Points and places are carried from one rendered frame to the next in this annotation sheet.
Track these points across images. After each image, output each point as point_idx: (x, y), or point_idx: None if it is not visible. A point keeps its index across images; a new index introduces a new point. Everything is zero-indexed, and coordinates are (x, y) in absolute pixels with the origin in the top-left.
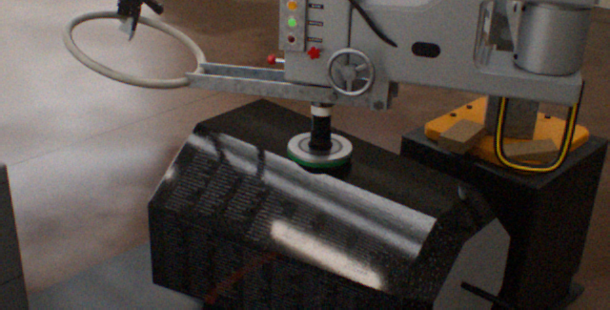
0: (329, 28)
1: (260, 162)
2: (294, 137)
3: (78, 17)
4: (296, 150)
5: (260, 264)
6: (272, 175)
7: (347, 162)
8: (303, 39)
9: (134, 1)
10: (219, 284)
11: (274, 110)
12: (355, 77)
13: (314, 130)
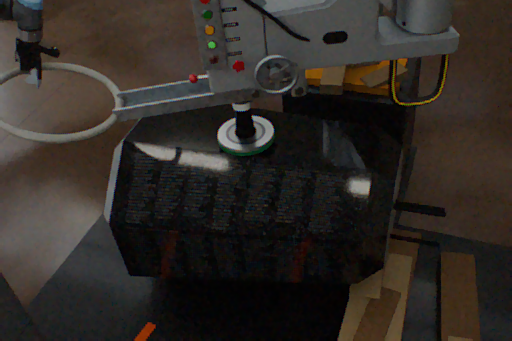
0: (246, 40)
1: (198, 161)
2: (219, 131)
3: None
4: (230, 144)
5: (231, 245)
6: (213, 170)
7: None
8: (225, 56)
9: (32, 53)
10: (194, 265)
11: None
12: None
13: (239, 122)
